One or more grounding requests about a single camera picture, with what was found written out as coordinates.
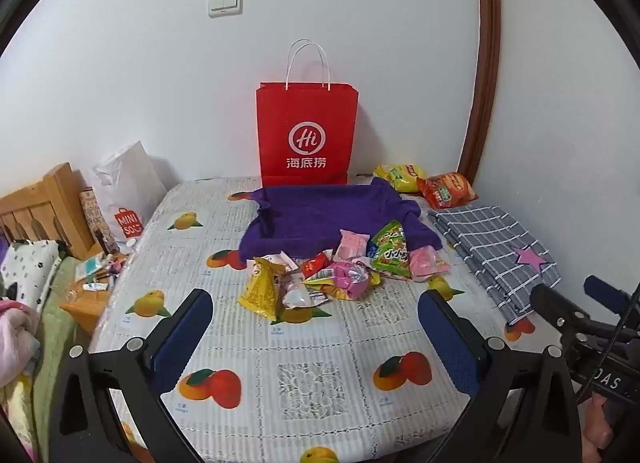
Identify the orange chips bag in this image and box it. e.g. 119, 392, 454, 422
417, 172, 480, 210

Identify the wooden nightstand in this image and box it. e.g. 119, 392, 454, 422
59, 253, 131, 335

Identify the green snack packet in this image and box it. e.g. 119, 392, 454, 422
367, 220, 412, 281

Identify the yellow snack packet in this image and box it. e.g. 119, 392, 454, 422
237, 257, 287, 320

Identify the pink silver foil snack packet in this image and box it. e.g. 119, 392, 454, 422
305, 263, 383, 301

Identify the brown wooden door frame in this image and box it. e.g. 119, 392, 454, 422
457, 0, 502, 179

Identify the red snack packet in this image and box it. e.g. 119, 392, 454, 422
299, 252, 333, 280

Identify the green blanket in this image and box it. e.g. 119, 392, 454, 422
30, 258, 91, 444

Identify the white dotted pillow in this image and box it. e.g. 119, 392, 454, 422
0, 239, 67, 314

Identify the white plastic shopping bag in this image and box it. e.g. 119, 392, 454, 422
90, 140, 168, 244

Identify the person's right hand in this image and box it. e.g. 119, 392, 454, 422
582, 390, 621, 463

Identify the purple towel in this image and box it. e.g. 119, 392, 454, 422
239, 178, 443, 271

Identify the teal small box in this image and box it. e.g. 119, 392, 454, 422
75, 252, 106, 278

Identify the fruit print table cover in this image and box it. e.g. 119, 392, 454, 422
87, 176, 566, 463

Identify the clear glass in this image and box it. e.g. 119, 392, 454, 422
59, 279, 83, 305

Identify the yellow chips bag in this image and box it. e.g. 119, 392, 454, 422
374, 163, 428, 194

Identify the red paper bag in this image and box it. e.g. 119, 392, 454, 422
256, 39, 359, 187

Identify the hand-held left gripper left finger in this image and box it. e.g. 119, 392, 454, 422
47, 288, 215, 463

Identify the patterned paper bag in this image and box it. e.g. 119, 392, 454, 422
79, 187, 108, 246

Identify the wooden headboard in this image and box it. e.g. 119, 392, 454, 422
0, 162, 96, 261

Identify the grey plaid cloth pink star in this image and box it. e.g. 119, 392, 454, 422
427, 204, 563, 326

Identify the white light switch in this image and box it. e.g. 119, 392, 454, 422
207, 0, 244, 19

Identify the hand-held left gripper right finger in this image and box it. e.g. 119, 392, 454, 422
417, 289, 586, 463

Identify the long white pink snack packet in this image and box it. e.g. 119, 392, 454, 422
262, 252, 301, 274

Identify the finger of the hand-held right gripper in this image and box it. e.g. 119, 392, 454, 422
529, 283, 596, 339
584, 275, 640, 324

